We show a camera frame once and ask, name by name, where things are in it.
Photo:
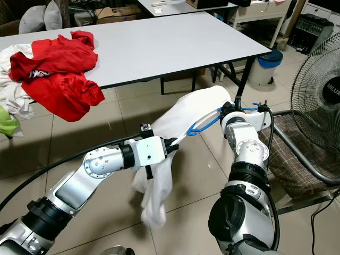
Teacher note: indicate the white drawer cabinet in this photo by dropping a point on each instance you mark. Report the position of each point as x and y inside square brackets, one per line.
[324, 10]

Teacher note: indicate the black floor fan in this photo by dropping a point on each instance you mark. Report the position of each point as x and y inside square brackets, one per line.
[319, 90]

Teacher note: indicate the white table with black legs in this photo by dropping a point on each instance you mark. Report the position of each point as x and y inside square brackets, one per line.
[180, 42]

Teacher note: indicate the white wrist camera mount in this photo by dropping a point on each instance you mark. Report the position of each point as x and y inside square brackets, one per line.
[257, 119]
[150, 151]

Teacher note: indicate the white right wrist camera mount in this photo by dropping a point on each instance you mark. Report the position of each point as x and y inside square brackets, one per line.
[257, 119]

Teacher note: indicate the small white table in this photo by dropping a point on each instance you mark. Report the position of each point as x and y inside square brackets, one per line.
[180, 9]

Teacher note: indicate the red garment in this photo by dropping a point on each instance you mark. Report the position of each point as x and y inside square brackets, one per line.
[69, 95]
[58, 56]

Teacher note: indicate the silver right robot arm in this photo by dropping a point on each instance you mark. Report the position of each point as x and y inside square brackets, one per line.
[247, 149]

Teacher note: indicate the cardboard box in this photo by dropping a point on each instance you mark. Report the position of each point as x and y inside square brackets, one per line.
[117, 14]

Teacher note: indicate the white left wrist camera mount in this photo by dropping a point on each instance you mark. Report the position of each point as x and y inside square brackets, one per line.
[150, 151]

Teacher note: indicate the white green and blue cloth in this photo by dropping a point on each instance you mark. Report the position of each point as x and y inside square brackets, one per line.
[13, 95]

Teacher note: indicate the black machine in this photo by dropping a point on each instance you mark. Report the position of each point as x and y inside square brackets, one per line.
[311, 34]

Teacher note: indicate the white shirt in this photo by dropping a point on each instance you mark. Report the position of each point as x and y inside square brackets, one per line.
[196, 106]

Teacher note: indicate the white remote control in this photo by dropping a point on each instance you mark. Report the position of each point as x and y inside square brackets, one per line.
[159, 3]

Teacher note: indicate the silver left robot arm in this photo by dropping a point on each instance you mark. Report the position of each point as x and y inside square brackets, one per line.
[79, 186]

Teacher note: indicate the white bucket with blue lid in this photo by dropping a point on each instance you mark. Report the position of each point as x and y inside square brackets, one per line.
[265, 71]

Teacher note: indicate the cream desk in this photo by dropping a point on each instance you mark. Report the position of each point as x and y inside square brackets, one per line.
[260, 11]

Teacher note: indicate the grey pillow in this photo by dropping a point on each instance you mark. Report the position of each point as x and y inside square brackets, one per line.
[32, 20]
[53, 15]

